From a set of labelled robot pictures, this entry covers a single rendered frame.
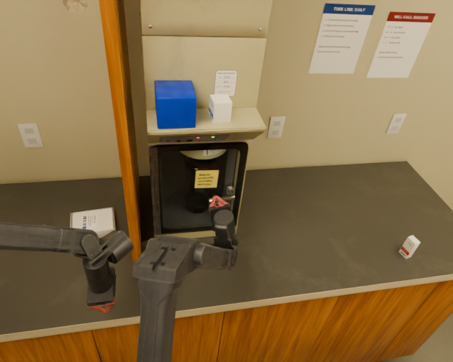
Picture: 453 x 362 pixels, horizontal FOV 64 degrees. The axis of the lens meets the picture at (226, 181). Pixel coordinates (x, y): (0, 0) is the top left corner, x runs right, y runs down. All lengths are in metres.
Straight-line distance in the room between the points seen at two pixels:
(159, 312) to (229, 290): 0.69
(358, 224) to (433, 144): 0.79
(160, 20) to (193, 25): 0.08
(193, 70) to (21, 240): 0.58
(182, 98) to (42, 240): 0.45
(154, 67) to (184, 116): 0.15
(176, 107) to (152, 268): 0.46
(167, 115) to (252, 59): 0.28
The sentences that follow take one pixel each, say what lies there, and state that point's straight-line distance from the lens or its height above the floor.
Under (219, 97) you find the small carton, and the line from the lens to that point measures 0.99.
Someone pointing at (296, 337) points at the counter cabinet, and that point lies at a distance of 1.70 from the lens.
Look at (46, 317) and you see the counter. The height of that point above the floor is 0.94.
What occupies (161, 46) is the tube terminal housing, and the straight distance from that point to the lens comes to 0.97.
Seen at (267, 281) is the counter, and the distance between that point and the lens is 1.34.
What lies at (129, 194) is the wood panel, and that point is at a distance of 1.11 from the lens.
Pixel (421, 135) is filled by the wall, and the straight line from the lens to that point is 2.15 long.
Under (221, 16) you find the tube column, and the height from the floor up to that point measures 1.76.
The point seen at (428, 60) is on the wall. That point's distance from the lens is 1.90.
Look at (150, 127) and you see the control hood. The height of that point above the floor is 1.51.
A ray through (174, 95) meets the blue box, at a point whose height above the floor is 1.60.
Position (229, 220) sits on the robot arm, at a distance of 1.02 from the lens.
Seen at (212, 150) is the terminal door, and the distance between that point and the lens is 1.13.
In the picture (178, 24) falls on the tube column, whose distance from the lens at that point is 0.96.
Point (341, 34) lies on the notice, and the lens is 1.61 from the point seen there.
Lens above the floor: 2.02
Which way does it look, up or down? 40 degrees down
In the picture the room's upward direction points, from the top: 7 degrees clockwise
